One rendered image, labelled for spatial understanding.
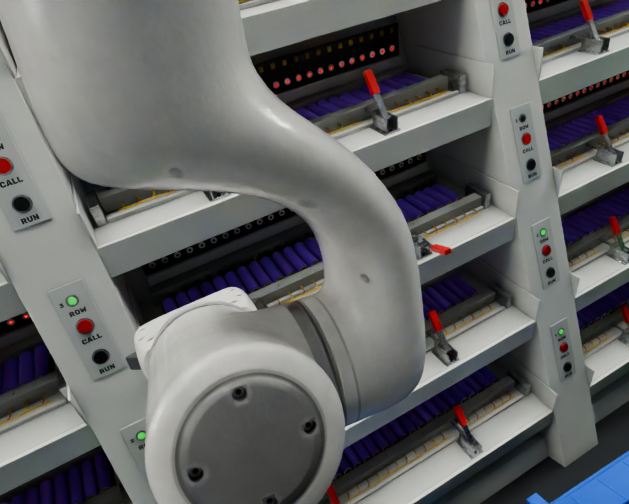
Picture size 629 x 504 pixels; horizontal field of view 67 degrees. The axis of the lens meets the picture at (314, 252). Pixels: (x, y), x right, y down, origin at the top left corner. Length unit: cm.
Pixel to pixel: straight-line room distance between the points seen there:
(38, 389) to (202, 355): 54
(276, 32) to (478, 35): 31
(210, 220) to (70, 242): 16
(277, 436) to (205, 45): 15
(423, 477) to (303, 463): 74
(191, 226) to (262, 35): 26
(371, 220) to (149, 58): 11
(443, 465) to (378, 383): 71
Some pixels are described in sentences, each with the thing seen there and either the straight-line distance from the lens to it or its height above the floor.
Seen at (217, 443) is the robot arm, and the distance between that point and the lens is 20.
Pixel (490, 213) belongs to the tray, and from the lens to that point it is 86.
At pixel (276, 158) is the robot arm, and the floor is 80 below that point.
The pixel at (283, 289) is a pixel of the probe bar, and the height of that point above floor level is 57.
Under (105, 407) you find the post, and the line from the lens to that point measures 67.
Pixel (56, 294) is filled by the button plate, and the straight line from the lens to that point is 62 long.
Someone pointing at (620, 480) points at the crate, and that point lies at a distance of 85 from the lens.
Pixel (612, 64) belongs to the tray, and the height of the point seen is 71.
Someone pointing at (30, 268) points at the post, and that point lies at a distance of 62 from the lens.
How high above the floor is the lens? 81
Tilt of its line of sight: 17 degrees down
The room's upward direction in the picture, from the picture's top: 19 degrees counter-clockwise
